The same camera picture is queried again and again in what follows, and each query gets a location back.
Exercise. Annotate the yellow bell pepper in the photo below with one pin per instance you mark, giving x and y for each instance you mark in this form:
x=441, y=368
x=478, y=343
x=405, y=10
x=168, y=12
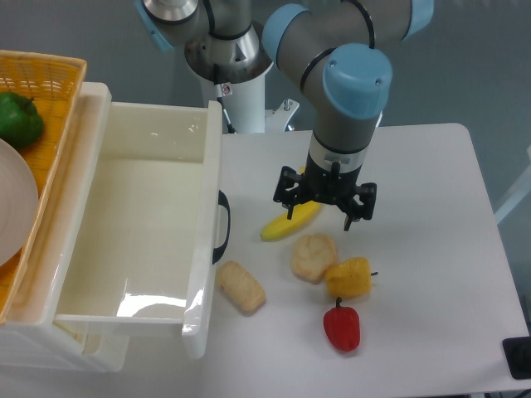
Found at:
x=350, y=279

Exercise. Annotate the black drawer handle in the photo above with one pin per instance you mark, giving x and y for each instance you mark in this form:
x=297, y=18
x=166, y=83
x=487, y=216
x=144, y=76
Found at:
x=223, y=227

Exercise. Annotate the red bell pepper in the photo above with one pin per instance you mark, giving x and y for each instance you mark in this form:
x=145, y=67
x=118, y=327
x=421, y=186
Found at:
x=342, y=327

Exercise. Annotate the round bread roll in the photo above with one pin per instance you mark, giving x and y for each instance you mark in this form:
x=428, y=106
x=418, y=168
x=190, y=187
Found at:
x=313, y=255

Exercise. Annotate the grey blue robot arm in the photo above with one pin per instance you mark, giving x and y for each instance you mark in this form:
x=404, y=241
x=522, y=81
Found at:
x=335, y=59

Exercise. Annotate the white drawer cabinet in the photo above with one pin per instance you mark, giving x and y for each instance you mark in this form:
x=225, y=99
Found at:
x=30, y=336

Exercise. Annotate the yellow banana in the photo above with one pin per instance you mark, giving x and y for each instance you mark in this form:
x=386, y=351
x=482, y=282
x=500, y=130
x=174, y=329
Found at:
x=282, y=226

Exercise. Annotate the white plate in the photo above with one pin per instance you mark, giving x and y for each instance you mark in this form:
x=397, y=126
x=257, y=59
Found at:
x=19, y=200

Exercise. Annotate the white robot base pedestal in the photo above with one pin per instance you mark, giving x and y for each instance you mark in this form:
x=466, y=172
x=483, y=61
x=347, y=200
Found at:
x=244, y=107

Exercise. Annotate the black device at table edge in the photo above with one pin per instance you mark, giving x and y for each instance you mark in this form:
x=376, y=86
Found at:
x=517, y=354

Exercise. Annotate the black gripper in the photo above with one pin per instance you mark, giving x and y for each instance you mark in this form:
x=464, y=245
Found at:
x=330, y=177

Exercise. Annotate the green bell pepper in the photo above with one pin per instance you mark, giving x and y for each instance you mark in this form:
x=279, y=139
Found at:
x=21, y=124

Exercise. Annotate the white open drawer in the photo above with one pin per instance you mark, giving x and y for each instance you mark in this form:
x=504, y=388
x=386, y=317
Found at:
x=145, y=254

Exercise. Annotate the orange woven basket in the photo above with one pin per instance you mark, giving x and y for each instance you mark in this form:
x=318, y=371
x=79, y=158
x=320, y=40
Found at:
x=54, y=82

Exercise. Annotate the rectangular square bread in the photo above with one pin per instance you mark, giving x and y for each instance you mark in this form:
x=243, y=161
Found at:
x=240, y=286

